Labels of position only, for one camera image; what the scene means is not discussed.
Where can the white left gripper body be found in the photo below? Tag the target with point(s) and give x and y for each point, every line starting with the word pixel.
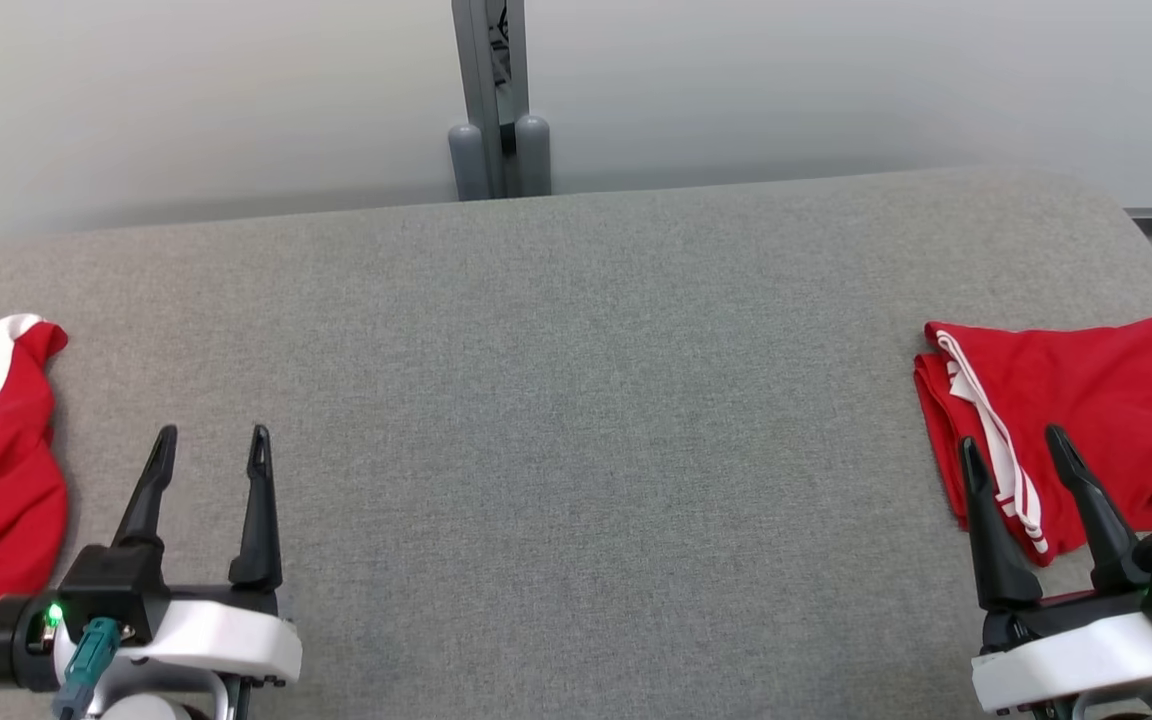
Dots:
pixel 226 640

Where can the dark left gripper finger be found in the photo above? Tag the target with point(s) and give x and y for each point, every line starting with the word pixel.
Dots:
pixel 148 500
pixel 259 520

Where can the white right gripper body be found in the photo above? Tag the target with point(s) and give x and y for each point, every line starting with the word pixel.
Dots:
pixel 1086 660

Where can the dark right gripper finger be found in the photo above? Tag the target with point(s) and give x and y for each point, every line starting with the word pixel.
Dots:
pixel 996 550
pixel 1106 540

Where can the red basketball jersey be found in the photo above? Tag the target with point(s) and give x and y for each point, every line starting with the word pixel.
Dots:
pixel 1116 400

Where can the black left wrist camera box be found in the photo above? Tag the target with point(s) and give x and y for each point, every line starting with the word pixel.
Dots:
pixel 116 585

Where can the grey cylindrical post foot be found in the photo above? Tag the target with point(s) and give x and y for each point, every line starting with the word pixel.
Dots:
pixel 533 160
pixel 468 165

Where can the grey metal partition post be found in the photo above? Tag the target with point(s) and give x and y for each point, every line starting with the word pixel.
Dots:
pixel 471 60

